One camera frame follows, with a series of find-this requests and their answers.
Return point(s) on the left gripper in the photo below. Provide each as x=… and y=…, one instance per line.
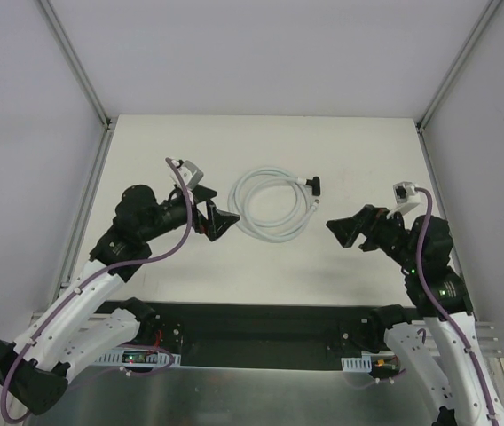
x=204, y=213

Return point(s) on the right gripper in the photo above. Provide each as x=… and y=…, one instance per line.
x=371, y=227

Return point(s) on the black T-shaped hose fitting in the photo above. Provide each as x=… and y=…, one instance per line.
x=315, y=185

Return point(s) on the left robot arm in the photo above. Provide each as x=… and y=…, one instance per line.
x=38, y=366

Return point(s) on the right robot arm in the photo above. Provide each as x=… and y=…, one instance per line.
x=455, y=387

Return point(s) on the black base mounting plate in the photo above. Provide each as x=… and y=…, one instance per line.
x=285, y=337

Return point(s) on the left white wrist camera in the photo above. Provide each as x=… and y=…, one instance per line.
x=184, y=172

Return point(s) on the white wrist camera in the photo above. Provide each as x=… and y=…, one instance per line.
x=184, y=172
x=407, y=198

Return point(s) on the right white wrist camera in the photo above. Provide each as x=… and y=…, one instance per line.
x=407, y=198

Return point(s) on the right white cable duct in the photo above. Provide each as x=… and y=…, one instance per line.
x=362, y=364

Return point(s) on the white cable duct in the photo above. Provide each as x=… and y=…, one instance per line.
x=135, y=358
x=362, y=364

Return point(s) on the left white cable duct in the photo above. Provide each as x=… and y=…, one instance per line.
x=135, y=358

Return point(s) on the right aluminium frame post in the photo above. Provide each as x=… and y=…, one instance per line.
x=472, y=40

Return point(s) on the aluminium frame post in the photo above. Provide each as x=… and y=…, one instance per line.
x=472, y=40
x=63, y=41

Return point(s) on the left aluminium frame post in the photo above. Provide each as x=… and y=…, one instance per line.
x=63, y=41

